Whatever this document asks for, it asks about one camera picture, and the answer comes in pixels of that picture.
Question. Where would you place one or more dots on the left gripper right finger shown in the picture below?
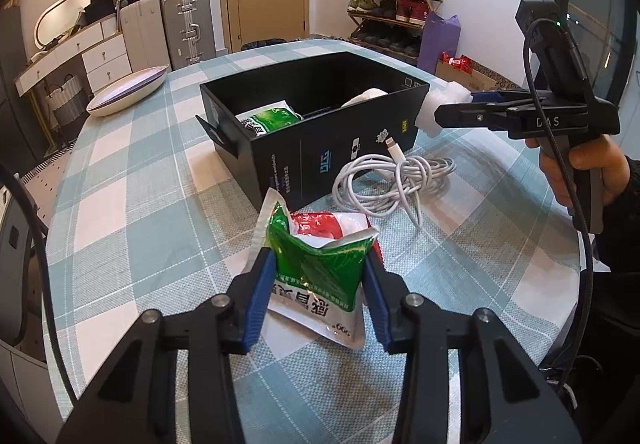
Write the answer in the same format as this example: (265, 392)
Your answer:
(504, 397)

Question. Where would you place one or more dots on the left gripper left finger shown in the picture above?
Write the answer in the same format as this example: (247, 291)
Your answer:
(131, 399)

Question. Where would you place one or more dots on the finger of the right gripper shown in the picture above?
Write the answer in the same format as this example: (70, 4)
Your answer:
(491, 116)
(507, 96)

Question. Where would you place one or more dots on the white plush toy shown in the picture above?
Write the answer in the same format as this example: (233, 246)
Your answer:
(439, 98)

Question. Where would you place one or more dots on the green medicine pouch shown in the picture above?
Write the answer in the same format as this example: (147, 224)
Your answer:
(268, 118)
(320, 258)

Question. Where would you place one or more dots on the bag of cream webbing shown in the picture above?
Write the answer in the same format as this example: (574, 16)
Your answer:
(368, 94)

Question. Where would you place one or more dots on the person's right hand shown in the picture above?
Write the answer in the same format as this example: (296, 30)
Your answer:
(603, 154)

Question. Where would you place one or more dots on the cardboard box on floor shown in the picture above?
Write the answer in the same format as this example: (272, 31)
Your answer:
(461, 70)

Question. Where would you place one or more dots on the purple bag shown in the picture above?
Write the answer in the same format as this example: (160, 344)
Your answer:
(439, 35)

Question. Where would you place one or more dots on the black storage box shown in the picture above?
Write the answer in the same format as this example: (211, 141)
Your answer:
(302, 160)

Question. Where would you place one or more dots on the silver suitcase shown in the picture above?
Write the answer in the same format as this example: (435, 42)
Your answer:
(189, 31)

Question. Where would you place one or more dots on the woven laundry basket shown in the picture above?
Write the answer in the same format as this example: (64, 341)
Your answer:
(68, 101)

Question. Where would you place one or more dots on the white oval tray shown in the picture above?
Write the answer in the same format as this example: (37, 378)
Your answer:
(127, 91)

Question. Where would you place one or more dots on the beige suitcase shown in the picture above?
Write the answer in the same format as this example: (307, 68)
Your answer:
(144, 34)

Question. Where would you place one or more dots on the white dresser desk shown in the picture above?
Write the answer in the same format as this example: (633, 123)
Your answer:
(100, 47)

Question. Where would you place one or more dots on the oval mirror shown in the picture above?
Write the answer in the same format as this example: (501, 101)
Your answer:
(57, 19)

